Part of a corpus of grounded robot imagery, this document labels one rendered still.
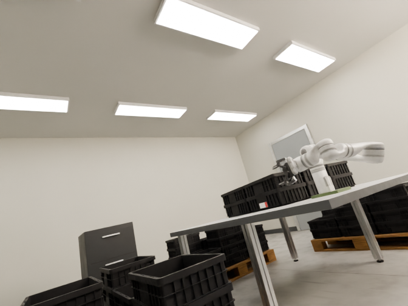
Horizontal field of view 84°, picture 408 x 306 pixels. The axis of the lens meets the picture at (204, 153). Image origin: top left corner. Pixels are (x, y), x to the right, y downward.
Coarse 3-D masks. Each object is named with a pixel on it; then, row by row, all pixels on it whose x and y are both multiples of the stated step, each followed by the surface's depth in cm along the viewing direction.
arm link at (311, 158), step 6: (318, 144) 105; (324, 144) 103; (312, 150) 107; (318, 150) 107; (306, 156) 110; (312, 156) 107; (318, 156) 109; (306, 162) 110; (312, 162) 108; (318, 162) 108
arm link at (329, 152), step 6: (330, 144) 102; (336, 144) 107; (342, 144) 105; (324, 150) 102; (330, 150) 101; (336, 150) 101; (342, 150) 103; (348, 150) 104; (324, 156) 102; (330, 156) 100; (336, 156) 100; (342, 156) 105
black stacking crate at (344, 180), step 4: (336, 176) 188; (340, 176) 190; (344, 176) 192; (348, 176) 195; (332, 180) 186; (336, 180) 187; (340, 180) 190; (344, 180) 192; (348, 180) 194; (352, 180) 196; (336, 184) 187; (340, 184) 188; (344, 184) 191; (348, 184) 193; (352, 184) 195; (336, 188) 185; (340, 188) 185
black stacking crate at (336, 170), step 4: (344, 164) 200; (328, 168) 189; (332, 168) 191; (336, 168) 194; (340, 168) 194; (344, 168) 198; (328, 172) 188; (332, 172) 189; (336, 172) 191; (340, 172) 194; (344, 172) 195; (348, 172) 199; (332, 176) 188
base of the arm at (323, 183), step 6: (312, 168) 150; (318, 168) 148; (324, 168) 149; (312, 174) 151; (318, 174) 148; (324, 174) 147; (318, 180) 147; (324, 180) 146; (330, 180) 147; (318, 186) 148; (324, 186) 145; (330, 186) 144; (324, 192) 145
